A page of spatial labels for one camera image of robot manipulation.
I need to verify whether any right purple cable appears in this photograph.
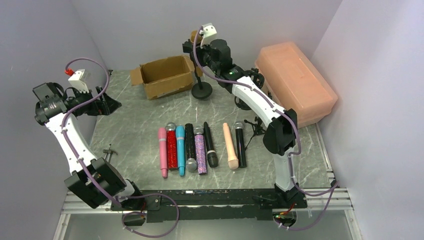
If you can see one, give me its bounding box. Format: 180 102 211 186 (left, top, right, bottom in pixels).
192 28 340 232

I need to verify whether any black glitter microphone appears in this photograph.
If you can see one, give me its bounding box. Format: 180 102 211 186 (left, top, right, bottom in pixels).
185 123 198 173

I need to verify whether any aluminium rail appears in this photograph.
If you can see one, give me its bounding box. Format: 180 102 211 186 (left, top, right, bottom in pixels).
52 188 364 240

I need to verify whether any purple glitter microphone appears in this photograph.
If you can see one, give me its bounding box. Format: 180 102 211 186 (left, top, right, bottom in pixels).
193 126 208 175

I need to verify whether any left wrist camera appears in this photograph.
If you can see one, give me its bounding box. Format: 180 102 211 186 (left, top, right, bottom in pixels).
64 68 90 94

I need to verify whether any orange plastic storage box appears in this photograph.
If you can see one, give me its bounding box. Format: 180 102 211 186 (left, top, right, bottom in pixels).
255 42 338 128

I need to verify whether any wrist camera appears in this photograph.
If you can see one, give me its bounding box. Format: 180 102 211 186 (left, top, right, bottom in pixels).
199 23 217 48
64 68 90 94

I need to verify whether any blue microphone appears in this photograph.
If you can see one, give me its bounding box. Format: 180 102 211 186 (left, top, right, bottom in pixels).
175 125 186 177

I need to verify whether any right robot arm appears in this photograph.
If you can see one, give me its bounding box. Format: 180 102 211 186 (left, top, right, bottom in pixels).
182 39 305 204

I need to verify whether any black clip round-base stand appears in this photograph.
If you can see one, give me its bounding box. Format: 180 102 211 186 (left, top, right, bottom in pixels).
191 66 213 100

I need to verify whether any red glitter microphone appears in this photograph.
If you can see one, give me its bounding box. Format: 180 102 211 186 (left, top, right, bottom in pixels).
165 122 178 171

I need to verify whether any cardboard box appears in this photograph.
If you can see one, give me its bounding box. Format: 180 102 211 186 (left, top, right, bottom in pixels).
130 55 195 100

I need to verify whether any black base frame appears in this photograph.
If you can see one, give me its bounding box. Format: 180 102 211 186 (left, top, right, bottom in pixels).
110 188 308 223

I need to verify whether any gold microphone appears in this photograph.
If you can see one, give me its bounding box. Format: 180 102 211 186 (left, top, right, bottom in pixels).
190 30 203 78

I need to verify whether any pink microphone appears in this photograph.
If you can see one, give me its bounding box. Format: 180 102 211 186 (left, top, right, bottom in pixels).
157 127 168 179

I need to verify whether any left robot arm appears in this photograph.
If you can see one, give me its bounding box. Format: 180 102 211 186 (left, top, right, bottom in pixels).
32 82 141 209

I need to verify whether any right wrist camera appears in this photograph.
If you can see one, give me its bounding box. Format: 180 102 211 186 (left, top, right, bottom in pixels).
199 23 217 48

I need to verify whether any plain black microphone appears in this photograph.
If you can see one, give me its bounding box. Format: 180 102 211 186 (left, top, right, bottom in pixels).
203 121 219 168

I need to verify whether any black silver-head microphone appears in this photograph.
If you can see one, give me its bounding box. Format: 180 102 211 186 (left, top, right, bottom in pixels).
233 121 247 168

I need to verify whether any black tripod shock-mount stand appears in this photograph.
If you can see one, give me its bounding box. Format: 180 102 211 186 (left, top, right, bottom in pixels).
234 96 266 150

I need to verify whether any black shock-mount round-base stand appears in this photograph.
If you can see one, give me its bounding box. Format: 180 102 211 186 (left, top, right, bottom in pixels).
246 68 265 89

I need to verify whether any beige plastic microphone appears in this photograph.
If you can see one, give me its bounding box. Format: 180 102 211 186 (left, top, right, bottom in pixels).
222 122 239 170

